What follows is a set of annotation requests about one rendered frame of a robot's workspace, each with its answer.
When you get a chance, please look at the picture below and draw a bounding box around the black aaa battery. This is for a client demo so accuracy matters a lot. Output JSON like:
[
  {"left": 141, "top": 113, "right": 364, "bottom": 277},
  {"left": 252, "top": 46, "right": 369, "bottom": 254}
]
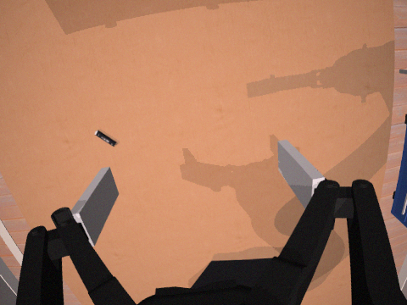
[{"left": 95, "top": 130, "right": 116, "bottom": 147}]

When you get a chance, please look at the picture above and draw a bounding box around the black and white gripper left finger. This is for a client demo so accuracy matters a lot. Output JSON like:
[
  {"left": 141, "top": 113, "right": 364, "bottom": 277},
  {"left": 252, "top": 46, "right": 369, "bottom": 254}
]
[{"left": 16, "top": 167, "right": 136, "bottom": 305}]

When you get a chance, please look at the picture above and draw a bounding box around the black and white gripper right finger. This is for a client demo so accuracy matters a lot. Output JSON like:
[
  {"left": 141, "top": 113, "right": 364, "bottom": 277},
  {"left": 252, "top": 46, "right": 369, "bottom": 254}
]
[{"left": 240, "top": 140, "right": 407, "bottom": 305}]

